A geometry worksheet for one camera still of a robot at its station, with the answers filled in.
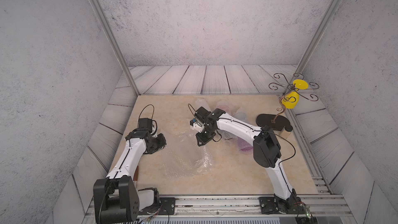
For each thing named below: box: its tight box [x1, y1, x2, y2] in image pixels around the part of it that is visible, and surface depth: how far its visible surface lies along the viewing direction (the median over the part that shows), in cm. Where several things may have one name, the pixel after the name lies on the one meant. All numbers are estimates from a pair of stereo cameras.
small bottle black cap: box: [279, 124, 294, 140], surface depth 93 cm
